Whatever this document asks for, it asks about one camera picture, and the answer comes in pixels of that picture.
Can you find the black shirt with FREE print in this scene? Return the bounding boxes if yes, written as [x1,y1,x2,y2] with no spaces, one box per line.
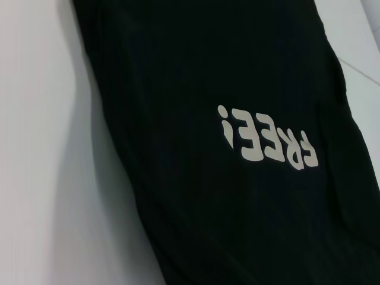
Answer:
[70,0,380,285]

